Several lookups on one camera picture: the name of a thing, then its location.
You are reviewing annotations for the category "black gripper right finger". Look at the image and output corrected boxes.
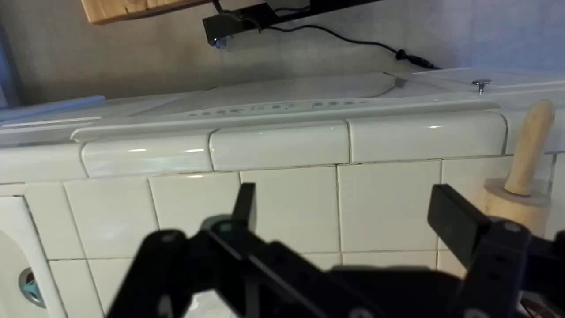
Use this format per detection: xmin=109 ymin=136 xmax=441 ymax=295
xmin=427 ymin=182 xmax=565 ymax=318

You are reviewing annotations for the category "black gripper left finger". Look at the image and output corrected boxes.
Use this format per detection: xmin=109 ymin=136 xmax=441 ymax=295
xmin=104 ymin=182 xmax=378 ymax=318

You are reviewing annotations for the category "wooden rolling pin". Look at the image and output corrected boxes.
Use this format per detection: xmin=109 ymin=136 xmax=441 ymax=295
xmin=478 ymin=99 xmax=558 ymax=237

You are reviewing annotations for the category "white sink basin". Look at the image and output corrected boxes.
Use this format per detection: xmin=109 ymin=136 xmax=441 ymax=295
xmin=0 ymin=194 xmax=63 ymax=318

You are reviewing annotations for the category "white appliance with buttons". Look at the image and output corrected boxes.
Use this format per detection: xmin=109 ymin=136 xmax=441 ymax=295
xmin=0 ymin=67 xmax=565 ymax=148

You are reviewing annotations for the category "wooden base board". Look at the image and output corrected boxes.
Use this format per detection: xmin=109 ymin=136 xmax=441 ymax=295
xmin=79 ymin=0 xmax=210 ymax=26

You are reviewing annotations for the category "black cable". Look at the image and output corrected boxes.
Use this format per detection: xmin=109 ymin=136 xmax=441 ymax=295
xmin=266 ymin=21 xmax=439 ymax=70

